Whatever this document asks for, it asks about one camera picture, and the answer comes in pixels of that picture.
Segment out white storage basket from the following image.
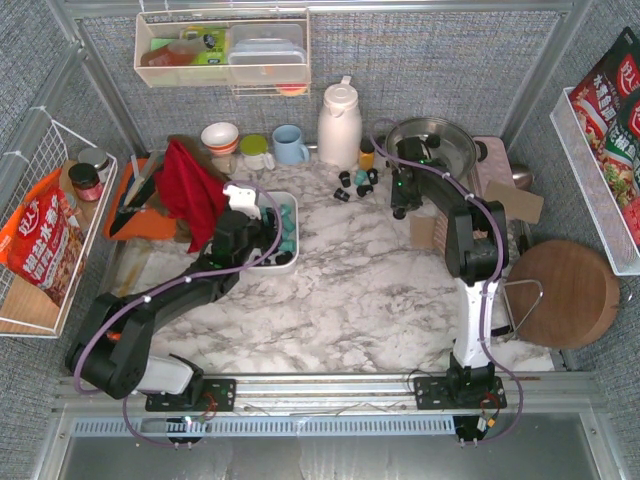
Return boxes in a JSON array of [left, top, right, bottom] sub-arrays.
[[248, 191, 300, 276]]

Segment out pink striped cloth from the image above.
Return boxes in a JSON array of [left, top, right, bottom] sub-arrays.
[[433, 212, 448, 255]]

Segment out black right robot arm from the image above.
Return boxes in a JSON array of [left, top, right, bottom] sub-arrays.
[[390, 135, 508, 399]]

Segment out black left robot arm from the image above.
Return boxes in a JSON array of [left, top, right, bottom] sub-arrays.
[[66, 205, 284, 400]]

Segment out green coffee capsule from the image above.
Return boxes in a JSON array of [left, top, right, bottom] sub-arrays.
[[280, 204, 296, 234], [278, 240, 297, 253], [354, 170, 368, 186]]

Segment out brown cardboard sheet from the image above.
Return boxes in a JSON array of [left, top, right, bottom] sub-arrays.
[[410, 215, 436, 250]]

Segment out stainless steel pan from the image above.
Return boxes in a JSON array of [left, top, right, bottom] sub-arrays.
[[384, 117, 488, 181]]

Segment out red cloth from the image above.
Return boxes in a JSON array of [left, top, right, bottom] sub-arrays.
[[153, 134, 230, 254]]

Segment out white thermos jug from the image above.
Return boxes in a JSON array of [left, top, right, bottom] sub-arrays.
[[317, 76, 362, 170]]

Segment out orange tray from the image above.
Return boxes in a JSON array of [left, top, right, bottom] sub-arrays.
[[102, 157, 177, 242]]

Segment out green lid cup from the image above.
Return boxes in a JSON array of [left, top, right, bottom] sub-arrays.
[[239, 134, 275, 171]]

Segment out pink tray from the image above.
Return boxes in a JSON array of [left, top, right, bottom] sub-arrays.
[[468, 136, 517, 221]]

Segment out white orange bowl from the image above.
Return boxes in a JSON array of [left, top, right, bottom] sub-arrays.
[[200, 122, 239, 156]]

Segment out blue mug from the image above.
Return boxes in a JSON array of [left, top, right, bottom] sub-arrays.
[[272, 125, 310, 165]]

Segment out brown sponge pad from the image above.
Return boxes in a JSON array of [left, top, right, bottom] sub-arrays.
[[484, 180, 544, 224]]

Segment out dark lid jar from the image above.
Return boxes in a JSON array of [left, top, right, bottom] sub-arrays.
[[68, 163, 103, 202]]

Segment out clear plastic container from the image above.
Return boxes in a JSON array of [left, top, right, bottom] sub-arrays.
[[227, 23, 307, 85]]

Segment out round wooden cutting board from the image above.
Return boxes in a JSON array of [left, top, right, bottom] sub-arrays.
[[506, 240, 620, 349]]

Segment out red snack bag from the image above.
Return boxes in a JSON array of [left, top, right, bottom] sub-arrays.
[[1, 169, 84, 307]]

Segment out red seasoning packets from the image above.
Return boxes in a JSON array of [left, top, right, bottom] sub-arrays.
[[569, 27, 639, 244]]

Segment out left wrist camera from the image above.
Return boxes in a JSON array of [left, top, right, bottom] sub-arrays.
[[223, 183, 261, 220]]

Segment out metal rail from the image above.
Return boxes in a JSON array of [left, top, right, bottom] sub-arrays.
[[52, 372, 601, 416]]

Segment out white wire basket right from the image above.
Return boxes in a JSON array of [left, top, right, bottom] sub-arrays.
[[549, 87, 639, 277]]

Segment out white wire basket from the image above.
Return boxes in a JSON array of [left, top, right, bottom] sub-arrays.
[[549, 87, 639, 277], [1, 106, 119, 338]]

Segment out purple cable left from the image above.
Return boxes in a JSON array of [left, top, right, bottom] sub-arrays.
[[72, 179, 284, 446]]

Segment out white wall shelf basket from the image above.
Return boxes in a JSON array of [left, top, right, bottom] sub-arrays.
[[134, 7, 311, 95]]

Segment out white wire basket left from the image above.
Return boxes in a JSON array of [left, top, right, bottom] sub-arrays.
[[1, 106, 119, 338]]

